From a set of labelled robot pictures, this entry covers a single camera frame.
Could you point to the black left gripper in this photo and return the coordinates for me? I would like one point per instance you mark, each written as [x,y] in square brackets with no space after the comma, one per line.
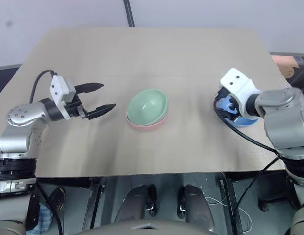
[74,109]

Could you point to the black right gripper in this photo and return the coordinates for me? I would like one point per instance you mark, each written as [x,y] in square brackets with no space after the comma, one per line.
[226,104]

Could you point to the blue bowl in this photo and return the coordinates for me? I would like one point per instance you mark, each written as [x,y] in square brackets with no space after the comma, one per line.
[247,122]

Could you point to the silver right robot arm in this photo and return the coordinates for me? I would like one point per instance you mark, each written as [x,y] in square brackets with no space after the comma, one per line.
[284,117]

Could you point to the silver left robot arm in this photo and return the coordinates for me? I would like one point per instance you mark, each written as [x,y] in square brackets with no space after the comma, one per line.
[22,122]

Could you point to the green bowl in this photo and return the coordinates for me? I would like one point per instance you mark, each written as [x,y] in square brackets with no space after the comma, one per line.
[145,107]

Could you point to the pink bowl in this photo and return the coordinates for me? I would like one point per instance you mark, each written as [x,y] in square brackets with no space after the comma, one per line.
[148,127]

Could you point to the brown cardboard box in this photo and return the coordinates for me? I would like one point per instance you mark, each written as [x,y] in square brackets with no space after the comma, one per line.
[284,64]

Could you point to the black pole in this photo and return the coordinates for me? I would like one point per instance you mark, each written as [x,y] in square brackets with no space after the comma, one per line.
[129,12]

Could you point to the dark rounded robot leg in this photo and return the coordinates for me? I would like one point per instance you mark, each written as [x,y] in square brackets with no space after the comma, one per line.
[196,205]
[136,203]

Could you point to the black round caster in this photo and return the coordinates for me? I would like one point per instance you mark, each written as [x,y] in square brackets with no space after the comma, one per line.
[56,198]

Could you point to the blue checkered cloth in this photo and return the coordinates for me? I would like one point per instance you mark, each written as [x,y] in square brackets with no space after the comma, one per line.
[43,218]

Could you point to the grey robot torso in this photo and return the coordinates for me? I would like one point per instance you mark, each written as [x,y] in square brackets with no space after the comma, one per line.
[152,227]

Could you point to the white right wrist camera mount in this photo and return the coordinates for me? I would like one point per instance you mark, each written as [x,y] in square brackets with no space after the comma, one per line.
[237,85]

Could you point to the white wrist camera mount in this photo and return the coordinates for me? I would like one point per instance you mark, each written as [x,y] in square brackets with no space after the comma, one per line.
[237,85]
[59,89]

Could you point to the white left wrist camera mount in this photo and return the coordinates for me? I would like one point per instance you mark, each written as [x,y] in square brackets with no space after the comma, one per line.
[59,89]

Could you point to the black table leg frame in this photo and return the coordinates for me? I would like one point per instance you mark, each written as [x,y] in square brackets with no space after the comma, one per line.
[94,200]
[231,203]

